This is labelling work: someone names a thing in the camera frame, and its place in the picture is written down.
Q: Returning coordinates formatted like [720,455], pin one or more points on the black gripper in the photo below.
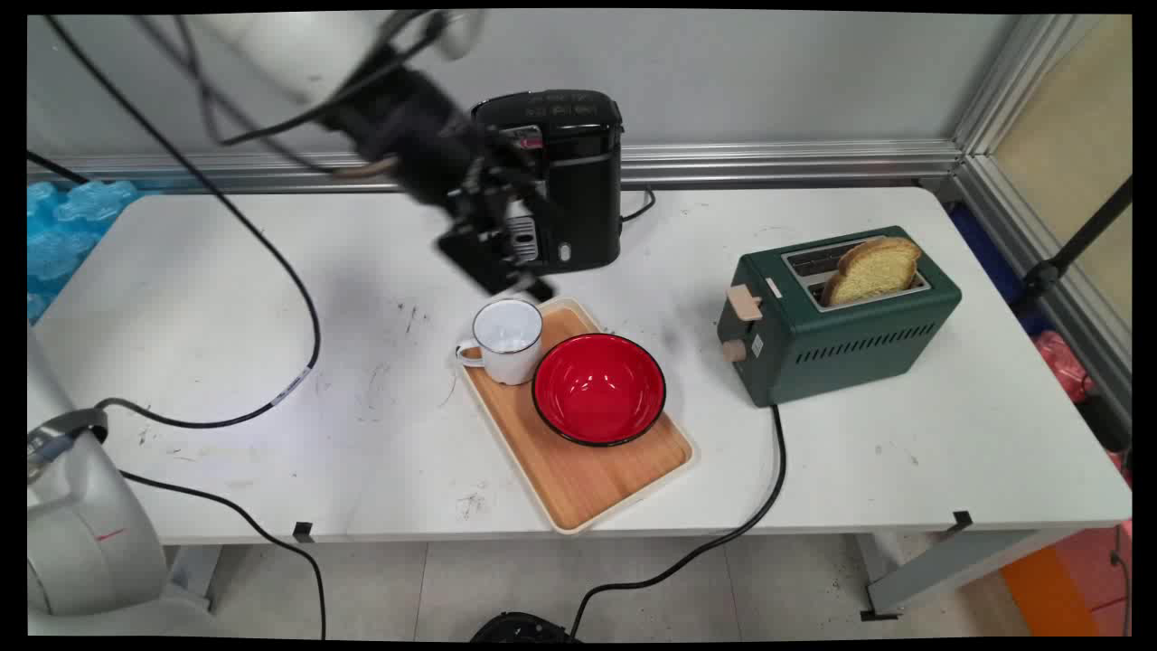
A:
[407,136]

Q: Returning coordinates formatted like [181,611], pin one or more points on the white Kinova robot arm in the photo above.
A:
[81,533]

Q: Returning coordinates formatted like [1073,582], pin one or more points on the white enamel mug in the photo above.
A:
[504,341]

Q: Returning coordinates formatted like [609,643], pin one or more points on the black coffee maker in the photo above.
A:
[578,181]

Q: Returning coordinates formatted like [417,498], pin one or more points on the red bowl with black rim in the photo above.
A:
[598,389]

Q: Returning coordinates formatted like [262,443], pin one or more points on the wooden serving tray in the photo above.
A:
[578,470]

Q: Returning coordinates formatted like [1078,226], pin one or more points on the green toaster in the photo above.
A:
[832,334]

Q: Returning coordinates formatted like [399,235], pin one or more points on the toasted bread slice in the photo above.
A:
[872,267]

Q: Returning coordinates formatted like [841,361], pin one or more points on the black round floor object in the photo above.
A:
[520,627]

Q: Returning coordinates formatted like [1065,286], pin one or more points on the blue bubble wrap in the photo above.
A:
[63,235]

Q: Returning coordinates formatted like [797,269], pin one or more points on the black tripod stand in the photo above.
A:
[1076,244]

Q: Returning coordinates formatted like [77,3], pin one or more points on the pink plastic bag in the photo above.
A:
[1067,366]

